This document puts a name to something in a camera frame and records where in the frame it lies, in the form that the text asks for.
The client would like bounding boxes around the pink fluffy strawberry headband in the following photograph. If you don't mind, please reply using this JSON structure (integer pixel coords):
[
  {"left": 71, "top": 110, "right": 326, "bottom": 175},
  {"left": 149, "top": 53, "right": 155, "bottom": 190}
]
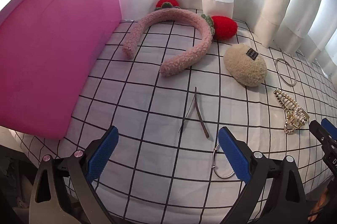
[{"left": 122, "top": 0, "right": 238, "bottom": 77}]

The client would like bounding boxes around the person's hand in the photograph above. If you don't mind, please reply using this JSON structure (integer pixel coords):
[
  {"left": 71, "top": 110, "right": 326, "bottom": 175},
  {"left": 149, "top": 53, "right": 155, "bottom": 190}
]
[{"left": 308, "top": 188, "right": 328, "bottom": 222}]

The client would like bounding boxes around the gold pearl claw clip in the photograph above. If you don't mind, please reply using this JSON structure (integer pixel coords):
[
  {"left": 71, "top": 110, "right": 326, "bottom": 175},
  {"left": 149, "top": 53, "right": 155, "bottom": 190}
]
[{"left": 274, "top": 88, "right": 310, "bottom": 134}]

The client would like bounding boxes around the beige fluffy hair clip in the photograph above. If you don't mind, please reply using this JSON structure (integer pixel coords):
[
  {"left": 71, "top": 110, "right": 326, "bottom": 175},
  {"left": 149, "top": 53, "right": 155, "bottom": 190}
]
[{"left": 223, "top": 43, "right": 267, "bottom": 87}]

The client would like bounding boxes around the brown metal hair pin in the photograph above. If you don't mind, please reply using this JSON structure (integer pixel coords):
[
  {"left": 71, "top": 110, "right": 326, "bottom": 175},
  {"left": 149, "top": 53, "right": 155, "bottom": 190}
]
[{"left": 186, "top": 87, "right": 211, "bottom": 140}]

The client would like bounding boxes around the black grid white bedsheet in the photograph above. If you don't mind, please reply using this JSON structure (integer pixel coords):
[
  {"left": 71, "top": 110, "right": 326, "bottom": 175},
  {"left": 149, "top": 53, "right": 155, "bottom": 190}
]
[{"left": 12, "top": 20, "right": 336, "bottom": 223}]

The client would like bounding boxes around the pink plastic storage bin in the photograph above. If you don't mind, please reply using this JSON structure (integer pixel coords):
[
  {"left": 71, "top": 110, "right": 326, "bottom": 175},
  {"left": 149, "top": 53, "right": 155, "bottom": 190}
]
[{"left": 1, "top": 0, "right": 122, "bottom": 139}]

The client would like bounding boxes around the silver bangle bracelet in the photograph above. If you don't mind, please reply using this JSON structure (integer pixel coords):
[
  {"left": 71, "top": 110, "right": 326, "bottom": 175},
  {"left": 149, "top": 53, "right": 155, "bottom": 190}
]
[{"left": 275, "top": 57, "right": 298, "bottom": 87}]

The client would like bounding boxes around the thin silver hoop ring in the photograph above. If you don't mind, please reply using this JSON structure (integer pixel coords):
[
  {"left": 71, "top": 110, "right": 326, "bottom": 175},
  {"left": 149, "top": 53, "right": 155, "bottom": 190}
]
[{"left": 211, "top": 143, "right": 235, "bottom": 180}]

